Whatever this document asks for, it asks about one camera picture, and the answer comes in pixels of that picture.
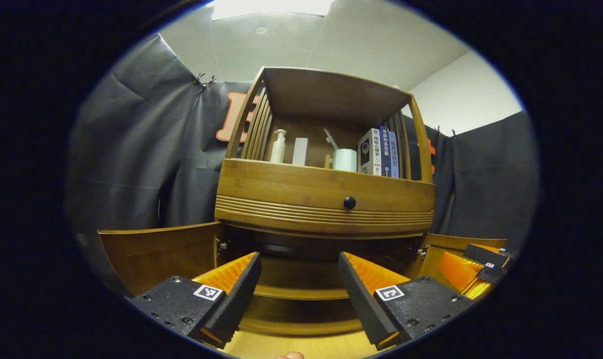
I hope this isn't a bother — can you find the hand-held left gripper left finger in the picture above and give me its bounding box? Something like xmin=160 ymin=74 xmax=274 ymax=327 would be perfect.
xmin=126 ymin=252 xmax=262 ymax=350

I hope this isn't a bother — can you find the ceiling light panel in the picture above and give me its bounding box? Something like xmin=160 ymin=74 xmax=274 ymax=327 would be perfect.
xmin=212 ymin=0 xmax=334 ymax=20

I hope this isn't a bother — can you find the wooden double-door shoe cabinet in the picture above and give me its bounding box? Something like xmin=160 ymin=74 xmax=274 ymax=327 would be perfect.
xmin=214 ymin=66 xmax=437 ymax=336

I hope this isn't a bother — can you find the small white box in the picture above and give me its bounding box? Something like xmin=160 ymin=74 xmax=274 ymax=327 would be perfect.
xmin=292 ymin=138 xmax=309 ymax=166

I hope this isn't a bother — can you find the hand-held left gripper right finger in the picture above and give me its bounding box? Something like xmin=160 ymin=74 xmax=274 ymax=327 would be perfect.
xmin=338 ymin=252 xmax=476 ymax=351

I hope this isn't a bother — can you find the dark blue book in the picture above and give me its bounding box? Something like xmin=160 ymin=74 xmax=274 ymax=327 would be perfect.
xmin=379 ymin=126 xmax=393 ymax=178

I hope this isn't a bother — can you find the white pump bottle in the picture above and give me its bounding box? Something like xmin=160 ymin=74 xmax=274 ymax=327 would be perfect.
xmin=271 ymin=129 xmax=287 ymax=164

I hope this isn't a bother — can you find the grey white book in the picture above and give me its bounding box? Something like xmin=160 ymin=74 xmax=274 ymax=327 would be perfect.
xmin=357 ymin=128 xmax=383 ymax=176

